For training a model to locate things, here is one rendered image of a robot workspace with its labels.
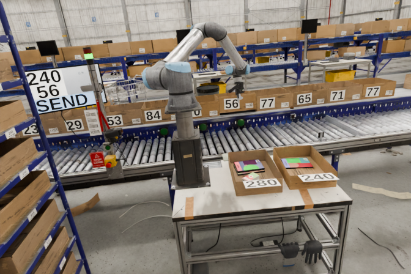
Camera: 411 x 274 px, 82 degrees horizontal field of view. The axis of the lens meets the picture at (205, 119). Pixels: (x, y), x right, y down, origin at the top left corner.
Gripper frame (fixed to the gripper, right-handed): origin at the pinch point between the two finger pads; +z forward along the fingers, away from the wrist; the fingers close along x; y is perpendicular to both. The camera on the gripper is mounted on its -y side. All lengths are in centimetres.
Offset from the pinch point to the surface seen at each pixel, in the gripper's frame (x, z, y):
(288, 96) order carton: -1, 0, 54
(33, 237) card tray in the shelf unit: -119, 54, -136
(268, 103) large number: 0.0, 5.3, 31.9
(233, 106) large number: 0.3, 3.9, -4.3
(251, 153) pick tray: -70, 38, -10
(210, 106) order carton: -0.9, 1.9, -28.5
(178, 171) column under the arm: -88, 40, -63
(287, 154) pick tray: -71, 42, 18
